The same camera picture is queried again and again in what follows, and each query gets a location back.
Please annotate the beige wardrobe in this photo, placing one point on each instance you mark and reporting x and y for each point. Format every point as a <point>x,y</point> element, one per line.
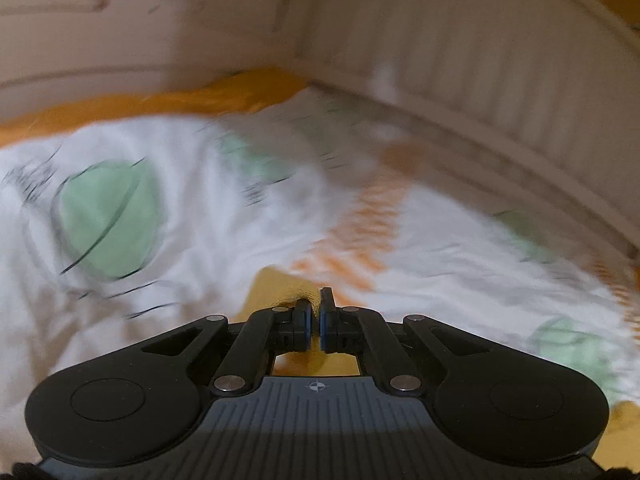
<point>100,35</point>

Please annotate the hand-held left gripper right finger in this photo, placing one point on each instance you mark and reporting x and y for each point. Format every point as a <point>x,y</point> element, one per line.
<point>325,322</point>

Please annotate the white printed blanket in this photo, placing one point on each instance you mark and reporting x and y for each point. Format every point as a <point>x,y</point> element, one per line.
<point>210,240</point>

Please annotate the orange bed sheet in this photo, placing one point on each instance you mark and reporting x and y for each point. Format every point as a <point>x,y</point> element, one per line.
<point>150,102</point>

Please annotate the yellow knit garment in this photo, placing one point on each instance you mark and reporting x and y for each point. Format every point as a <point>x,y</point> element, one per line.
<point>275,287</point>

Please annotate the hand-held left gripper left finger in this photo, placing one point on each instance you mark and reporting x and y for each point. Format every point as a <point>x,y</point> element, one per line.
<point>303,327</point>

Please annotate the beige ribbed headboard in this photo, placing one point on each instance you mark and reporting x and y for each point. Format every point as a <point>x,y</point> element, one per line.
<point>465,55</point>

